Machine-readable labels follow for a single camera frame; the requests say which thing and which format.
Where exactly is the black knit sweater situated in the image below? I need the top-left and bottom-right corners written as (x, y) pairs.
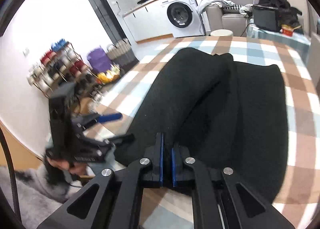
top-left (115, 48), bottom-right (288, 202)

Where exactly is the black clothes pile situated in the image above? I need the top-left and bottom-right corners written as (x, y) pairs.
top-left (258, 0), bottom-right (302, 29)

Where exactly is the person's left hand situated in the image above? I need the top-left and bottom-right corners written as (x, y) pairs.
top-left (47, 157), bottom-right (87, 176)

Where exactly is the plaid checkered bed cover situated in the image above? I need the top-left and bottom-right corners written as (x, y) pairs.
top-left (87, 37), bottom-right (319, 228)

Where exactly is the metal shoe rack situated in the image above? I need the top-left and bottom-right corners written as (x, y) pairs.
top-left (27, 39), bottom-right (97, 98)

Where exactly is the purple bag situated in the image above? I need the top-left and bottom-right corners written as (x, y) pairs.
top-left (87, 47), bottom-right (112, 74)

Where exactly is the woven laundry basket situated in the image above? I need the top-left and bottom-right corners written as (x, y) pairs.
top-left (106, 38), bottom-right (139, 72)

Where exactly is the white cabinet with counter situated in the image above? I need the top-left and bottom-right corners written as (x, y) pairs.
top-left (123, 0), bottom-right (173, 43)

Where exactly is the grey sofa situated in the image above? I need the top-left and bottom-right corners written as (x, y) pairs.
top-left (201, 0), bottom-right (256, 37)

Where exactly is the white washing machine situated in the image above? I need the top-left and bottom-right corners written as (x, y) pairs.
top-left (159, 0), bottom-right (205, 38)

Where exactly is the black white checkered pillow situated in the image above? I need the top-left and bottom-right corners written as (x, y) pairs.
top-left (222, 4), bottom-right (242, 14)

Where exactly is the white blanket on sofa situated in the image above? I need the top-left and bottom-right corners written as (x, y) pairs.
top-left (196, 0), bottom-right (235, 15)

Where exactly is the red snack box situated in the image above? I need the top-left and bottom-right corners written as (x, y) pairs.
top-left (281, 24), bottom-right (295, 37)

